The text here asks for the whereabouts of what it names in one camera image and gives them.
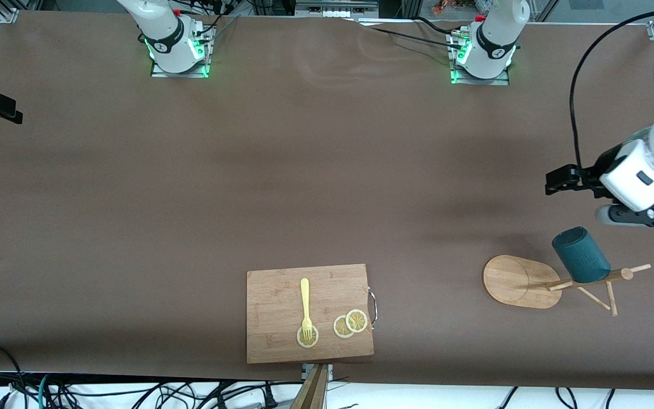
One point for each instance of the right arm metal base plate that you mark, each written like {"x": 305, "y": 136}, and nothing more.
{"x": 179, "y": 74}

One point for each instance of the small metal bracket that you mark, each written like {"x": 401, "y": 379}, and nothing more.
{"x": 306, "y": 372}

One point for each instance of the brown table cover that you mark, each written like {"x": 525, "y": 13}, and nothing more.
{"x": 134, "y": 284}

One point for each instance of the orange background object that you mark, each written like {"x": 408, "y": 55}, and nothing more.
{"x": 452, "y": 7}

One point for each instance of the yellow plastic fork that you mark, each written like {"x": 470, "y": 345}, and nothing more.
{"x": 305, "y": 295}

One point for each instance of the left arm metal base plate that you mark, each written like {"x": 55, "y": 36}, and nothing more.
{"x": 480, "y": 82}

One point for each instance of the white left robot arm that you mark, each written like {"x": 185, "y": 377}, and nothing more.
{"x": 645, "y": 179}

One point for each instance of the wooden beam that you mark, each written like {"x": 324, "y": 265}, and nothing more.
{"x": 313, "y": 395}

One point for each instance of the wooden mug rack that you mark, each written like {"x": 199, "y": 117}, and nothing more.
{"x": 514, "y": 281}

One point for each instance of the silver background device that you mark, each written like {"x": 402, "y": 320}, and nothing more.
{"x": 335, "y": 8}

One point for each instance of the dark teal mug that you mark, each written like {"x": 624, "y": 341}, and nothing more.
{"x": 582, "y": 258}

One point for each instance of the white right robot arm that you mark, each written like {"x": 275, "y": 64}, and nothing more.
{"x": 162, "y": 28}

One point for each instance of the lemon slice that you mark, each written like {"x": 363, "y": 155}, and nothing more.
{"x": 356, "y": 321}
{"x": 339, "y": 328}
{"x": 314, "y": 339}

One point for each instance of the wooden cutting board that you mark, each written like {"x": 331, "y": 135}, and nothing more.
{"x": 276, "y": 318}

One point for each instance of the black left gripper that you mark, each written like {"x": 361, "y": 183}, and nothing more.
{"x": 590, "y": 175}

